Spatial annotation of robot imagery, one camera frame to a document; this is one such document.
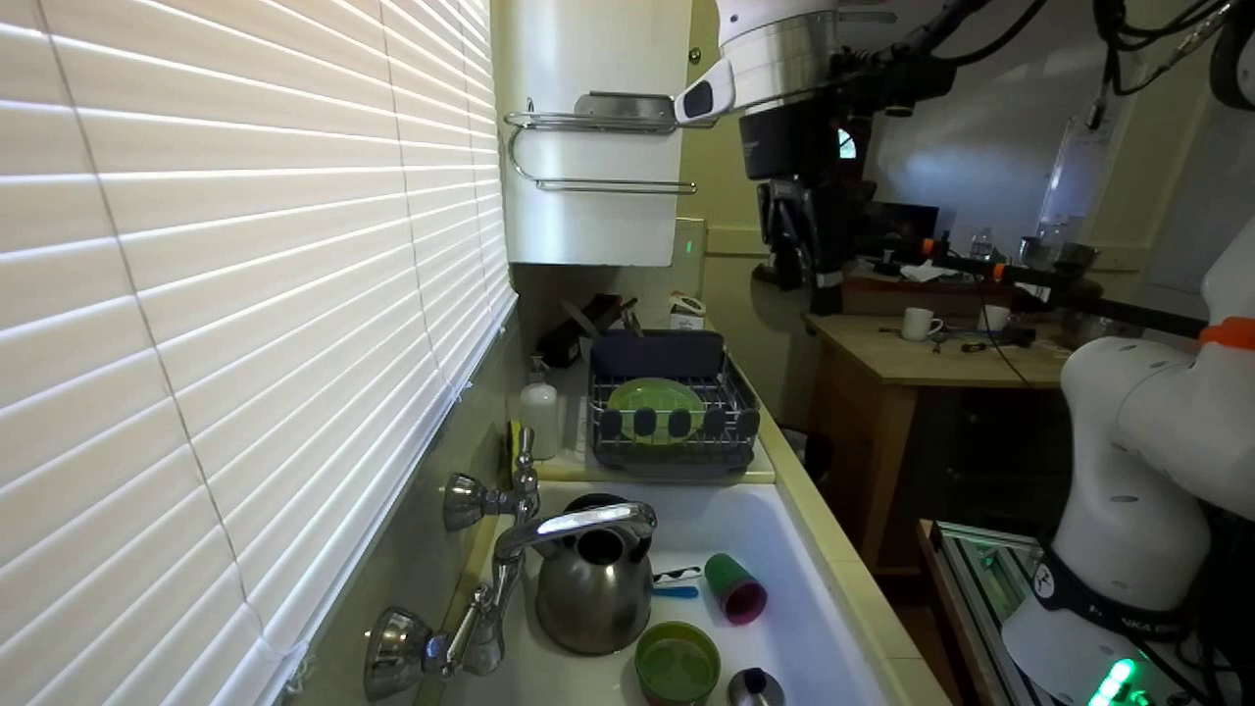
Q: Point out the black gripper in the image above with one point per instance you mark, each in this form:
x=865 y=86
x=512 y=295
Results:
x=785 y=142

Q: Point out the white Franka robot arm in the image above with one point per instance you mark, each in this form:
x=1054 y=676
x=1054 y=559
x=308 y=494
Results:
x=1141 y=445

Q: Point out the white mug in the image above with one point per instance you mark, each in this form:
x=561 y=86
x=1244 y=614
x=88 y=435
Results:
x=921 y=323
x=999 y=320

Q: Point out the wooden table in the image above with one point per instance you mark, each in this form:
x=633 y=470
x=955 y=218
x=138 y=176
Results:
x=904 y=374

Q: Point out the green plate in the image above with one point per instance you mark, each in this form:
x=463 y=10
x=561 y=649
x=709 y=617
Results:
x=653 y=396

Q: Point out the metal dish drying rack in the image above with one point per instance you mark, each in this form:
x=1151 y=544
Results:
x=682 y=453

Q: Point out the black boom orange clips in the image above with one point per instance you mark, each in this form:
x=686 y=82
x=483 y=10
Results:
x=1112 y=308

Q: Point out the white soap pump dispenser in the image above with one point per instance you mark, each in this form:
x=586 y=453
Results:
x=539 y=414

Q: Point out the green and pink cup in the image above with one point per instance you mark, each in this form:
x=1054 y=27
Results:
x=734 y=588

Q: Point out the dish brush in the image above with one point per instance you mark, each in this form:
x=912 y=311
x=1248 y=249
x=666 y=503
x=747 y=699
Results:
x=673 y=588

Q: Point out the white sink basin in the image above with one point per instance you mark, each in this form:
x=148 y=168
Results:
x=798 y=630

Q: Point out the green bowl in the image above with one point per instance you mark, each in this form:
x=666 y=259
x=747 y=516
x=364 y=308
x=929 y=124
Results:
x=682 y=666

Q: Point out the small dark steel cup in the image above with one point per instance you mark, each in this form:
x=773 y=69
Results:
x=754 y=687

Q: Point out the white window blinds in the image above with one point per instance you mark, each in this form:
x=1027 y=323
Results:
x=198 y=327

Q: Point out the chrome wall faucet spout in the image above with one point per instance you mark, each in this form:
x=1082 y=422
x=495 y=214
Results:
x=589 y=519

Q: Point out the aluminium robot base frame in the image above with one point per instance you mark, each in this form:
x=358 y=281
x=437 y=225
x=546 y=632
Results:
x=984 y=575

